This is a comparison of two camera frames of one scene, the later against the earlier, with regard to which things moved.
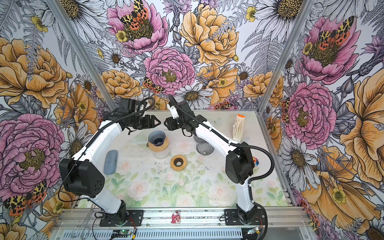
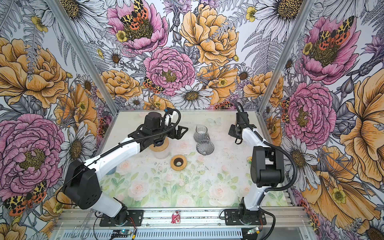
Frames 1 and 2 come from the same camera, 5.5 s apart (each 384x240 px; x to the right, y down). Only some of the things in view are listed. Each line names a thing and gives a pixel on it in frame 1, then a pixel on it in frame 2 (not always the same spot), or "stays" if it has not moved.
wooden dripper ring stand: [159, 148] stays
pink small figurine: [176, 218] stays
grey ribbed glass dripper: [204, 148] stays
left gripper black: [149, 123] to [179, 135]
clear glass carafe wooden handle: [163, 154] stays
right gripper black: [171, 125] to [231, 132]
